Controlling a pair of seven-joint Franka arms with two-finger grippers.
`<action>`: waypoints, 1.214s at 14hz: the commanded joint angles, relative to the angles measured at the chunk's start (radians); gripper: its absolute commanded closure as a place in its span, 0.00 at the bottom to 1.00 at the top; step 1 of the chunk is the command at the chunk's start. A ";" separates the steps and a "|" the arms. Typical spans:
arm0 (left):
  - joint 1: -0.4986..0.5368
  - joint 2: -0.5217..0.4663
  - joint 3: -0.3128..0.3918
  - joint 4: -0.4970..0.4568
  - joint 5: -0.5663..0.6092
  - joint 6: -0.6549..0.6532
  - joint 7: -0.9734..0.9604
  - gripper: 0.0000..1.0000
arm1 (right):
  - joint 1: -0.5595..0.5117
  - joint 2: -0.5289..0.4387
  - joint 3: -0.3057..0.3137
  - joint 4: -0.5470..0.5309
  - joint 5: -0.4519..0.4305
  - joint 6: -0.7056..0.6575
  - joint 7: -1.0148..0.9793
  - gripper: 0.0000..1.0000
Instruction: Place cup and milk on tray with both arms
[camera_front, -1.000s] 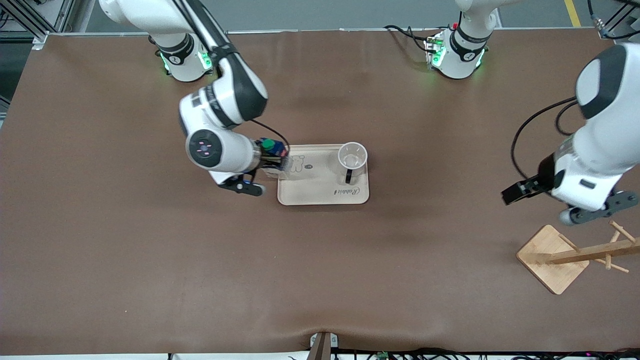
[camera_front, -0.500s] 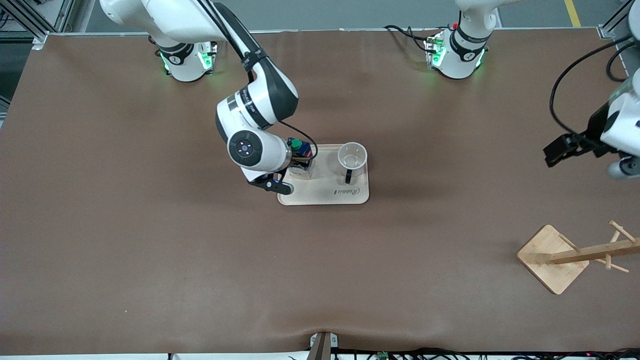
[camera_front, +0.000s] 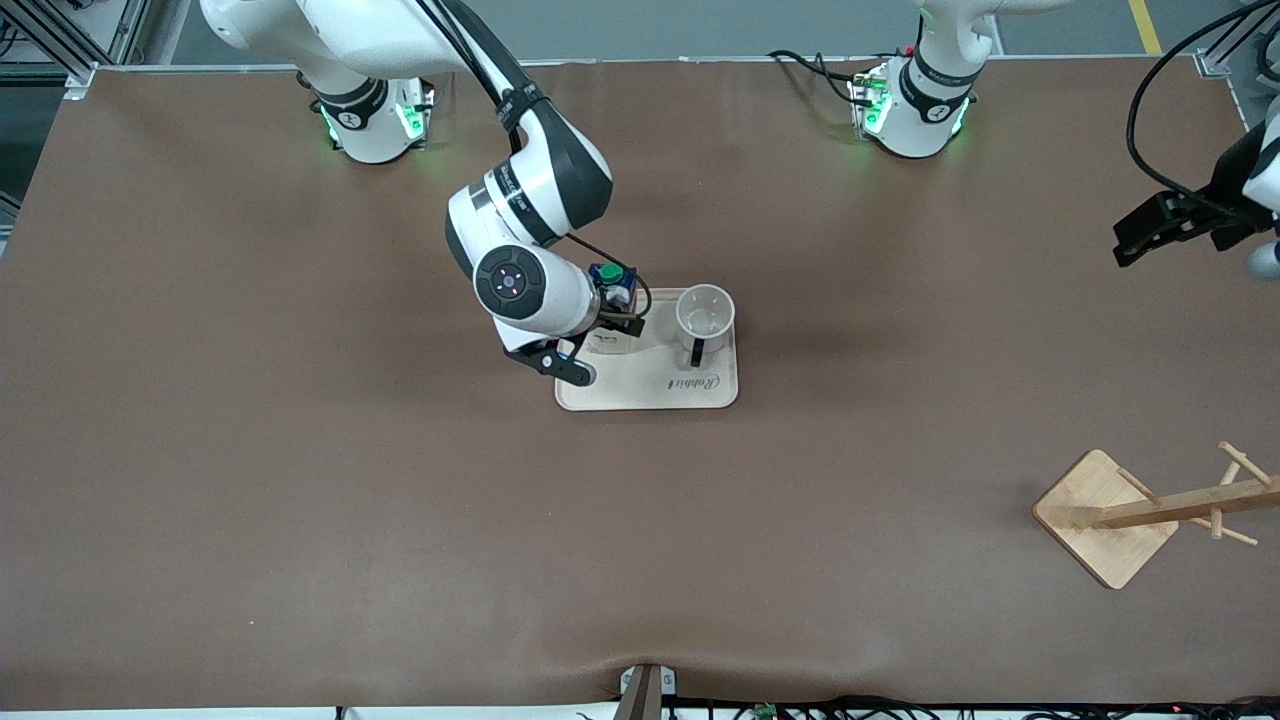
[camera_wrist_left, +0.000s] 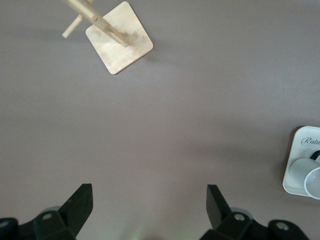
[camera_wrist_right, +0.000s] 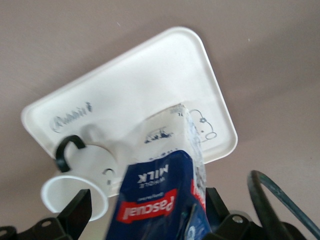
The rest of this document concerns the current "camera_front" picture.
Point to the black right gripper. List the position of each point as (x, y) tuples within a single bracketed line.
[(622, 322)]

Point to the white tray with rabbit print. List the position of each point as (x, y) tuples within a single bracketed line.
[(660, 385)]

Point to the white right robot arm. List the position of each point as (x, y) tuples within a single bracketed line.
[(540, 190)]

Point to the wooden mug rack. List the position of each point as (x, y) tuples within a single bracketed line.
[(1110, 515)]

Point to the blue milk carton green cap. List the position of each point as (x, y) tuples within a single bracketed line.
[(620, 292)]

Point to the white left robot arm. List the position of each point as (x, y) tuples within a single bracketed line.
[(930, 100)]

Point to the brown table cover mat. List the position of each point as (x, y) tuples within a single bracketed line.
[(300, 500)]

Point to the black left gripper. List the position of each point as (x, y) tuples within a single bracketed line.
[(1218, 192)]

